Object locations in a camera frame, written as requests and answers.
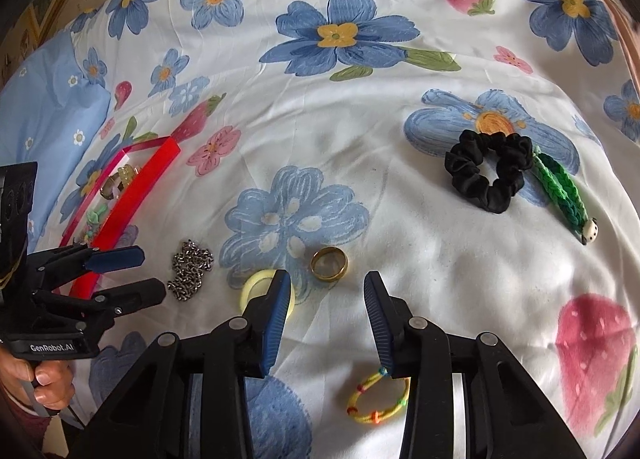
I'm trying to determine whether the brown leather wristwatch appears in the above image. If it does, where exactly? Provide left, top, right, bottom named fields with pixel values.
left=100, top=174, right=125, bottom=201

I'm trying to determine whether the silver metal chain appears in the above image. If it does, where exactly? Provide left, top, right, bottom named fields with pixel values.
left=166, top=238, right=215, bottom=303

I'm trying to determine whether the red jewelry box tray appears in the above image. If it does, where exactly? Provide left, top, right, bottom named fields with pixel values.
left=58, top=135, right=182, bottom=300

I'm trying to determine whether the yellow translucent hair claw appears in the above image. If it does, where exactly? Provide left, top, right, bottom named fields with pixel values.
left=117, top=164, right=139, bottom=189

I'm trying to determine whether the left hand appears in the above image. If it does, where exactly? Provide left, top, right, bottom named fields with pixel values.
left=0, top=347, right=75, bottom=410

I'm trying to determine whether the pale yellow tape roll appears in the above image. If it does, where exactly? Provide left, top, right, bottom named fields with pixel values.
left=239, top=269, right=295, bottom=321

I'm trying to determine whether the light blue daisy pillow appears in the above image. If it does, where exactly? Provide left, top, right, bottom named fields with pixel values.
left=1, top=31, right=111, bottom=252

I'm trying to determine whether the black velvet scrunchie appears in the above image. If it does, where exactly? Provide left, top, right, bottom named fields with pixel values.
left=444, top=130, right=533, bottom=214

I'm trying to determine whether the white floral bed sheet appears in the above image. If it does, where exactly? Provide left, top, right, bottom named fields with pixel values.
left=41, top=0, right=639, bottom=458

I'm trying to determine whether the black camera box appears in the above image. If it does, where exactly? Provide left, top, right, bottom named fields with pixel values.
left=0, top=162, right=38, bottom=288

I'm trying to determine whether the yellow beaded string bracelet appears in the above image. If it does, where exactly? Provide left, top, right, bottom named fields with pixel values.
left=345, top=366, right=411, bottom=426

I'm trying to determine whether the gold ring bangle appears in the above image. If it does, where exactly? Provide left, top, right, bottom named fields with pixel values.
left=310, top=247, right=349, bottom=283

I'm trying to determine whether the green braided bracelet with dice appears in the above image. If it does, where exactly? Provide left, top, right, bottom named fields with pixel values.
left=530, top=150, right=600, bottom=246

